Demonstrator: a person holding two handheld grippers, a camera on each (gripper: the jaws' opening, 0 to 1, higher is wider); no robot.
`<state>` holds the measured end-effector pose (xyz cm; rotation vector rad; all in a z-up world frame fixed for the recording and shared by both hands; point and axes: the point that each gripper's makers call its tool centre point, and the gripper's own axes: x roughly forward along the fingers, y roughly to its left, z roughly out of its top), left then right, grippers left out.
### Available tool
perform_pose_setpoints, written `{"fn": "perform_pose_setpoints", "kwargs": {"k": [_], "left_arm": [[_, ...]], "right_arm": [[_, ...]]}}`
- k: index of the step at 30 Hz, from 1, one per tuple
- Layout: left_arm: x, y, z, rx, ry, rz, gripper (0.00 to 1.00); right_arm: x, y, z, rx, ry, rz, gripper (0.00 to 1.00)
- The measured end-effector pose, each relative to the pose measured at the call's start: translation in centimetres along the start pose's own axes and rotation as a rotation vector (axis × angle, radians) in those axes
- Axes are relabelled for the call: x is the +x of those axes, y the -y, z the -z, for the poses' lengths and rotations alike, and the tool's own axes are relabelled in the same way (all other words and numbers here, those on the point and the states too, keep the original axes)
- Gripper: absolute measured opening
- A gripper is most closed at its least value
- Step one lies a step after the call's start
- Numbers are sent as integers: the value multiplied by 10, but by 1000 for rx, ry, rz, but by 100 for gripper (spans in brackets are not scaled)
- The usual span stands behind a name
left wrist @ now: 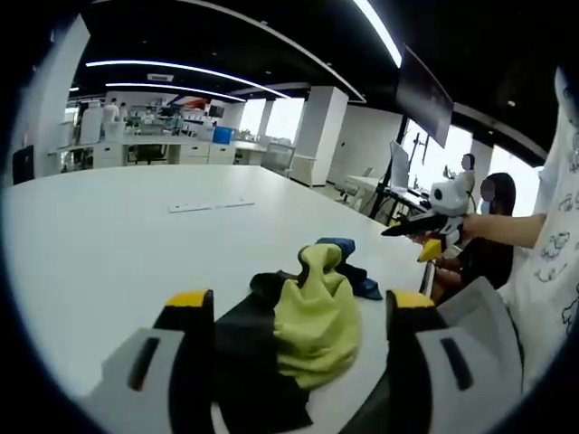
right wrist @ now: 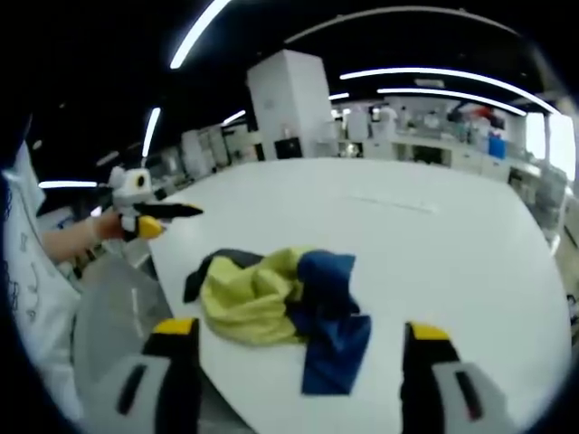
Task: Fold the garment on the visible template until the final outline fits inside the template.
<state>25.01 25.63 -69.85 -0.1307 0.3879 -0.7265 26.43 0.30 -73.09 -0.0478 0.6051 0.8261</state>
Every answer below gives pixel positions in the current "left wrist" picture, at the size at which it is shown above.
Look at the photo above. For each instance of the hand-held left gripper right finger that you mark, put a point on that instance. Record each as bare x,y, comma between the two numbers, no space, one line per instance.
420,361

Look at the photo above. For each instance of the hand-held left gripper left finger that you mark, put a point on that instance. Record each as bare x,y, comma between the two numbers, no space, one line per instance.
165,361

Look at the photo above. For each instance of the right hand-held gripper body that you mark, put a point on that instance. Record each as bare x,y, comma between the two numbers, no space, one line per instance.
448,199

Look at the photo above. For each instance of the yellow-green garment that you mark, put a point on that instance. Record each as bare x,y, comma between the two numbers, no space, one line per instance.
316,325

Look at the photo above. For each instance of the person's right hand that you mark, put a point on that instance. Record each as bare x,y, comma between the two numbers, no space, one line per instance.
469,228

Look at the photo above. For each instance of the desk with monitor stand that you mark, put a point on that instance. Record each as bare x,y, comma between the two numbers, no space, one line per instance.
393,181

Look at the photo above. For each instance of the blue cloth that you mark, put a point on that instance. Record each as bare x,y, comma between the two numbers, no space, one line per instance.
344,248

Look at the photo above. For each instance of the black cloth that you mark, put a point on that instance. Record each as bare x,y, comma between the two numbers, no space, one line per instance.
253,361

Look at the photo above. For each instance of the black hanging screen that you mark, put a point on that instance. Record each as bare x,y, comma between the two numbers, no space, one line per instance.
423,97

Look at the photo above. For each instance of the person in white shirt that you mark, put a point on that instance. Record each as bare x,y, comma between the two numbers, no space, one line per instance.
552,253

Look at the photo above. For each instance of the white square pillar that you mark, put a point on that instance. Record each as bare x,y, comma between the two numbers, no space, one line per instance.
319,135

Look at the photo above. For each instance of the grey mesh office chair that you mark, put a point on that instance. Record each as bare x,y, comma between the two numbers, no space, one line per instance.
278,156

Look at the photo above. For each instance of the white flat table strip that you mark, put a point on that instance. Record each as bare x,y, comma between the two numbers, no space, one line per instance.
210,206

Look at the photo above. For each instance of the long ceiling light strip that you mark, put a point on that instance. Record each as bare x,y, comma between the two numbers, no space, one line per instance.
377,29
185,70

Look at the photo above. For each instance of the blue storage bin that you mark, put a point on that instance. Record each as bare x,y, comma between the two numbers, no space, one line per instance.
223,135

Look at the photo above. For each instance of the white lab counter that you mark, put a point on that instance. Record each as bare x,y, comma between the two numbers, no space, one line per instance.
181,151

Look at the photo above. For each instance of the black box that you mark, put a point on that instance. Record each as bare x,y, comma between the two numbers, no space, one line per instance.
23,165

